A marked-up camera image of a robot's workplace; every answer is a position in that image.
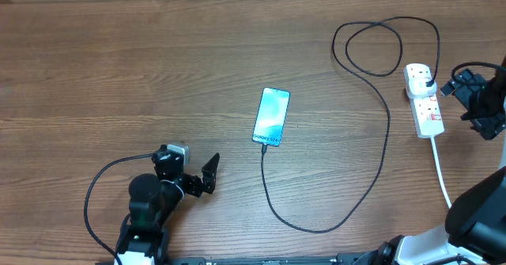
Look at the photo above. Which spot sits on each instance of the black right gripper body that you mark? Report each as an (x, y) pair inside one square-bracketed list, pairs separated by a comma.
[(483, 104)]

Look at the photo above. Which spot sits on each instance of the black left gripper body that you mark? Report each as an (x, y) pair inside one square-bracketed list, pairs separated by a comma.
[(191, 185)]

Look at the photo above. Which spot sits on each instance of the blue Samsung Galaxy smartphone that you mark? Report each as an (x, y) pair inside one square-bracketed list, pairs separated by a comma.
[(270, 119)]

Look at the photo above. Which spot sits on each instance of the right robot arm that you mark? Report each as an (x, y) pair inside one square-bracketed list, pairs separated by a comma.
[(474, 229)]

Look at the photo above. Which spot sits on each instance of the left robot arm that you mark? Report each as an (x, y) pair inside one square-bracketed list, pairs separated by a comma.
[(143, 237)]

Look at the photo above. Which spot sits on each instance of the white charger plug adapter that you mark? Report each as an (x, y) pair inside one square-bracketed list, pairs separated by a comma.
[(416, 88)]

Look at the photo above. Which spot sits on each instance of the white power strip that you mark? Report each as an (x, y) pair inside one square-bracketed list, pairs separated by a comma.
[(425, 111)]

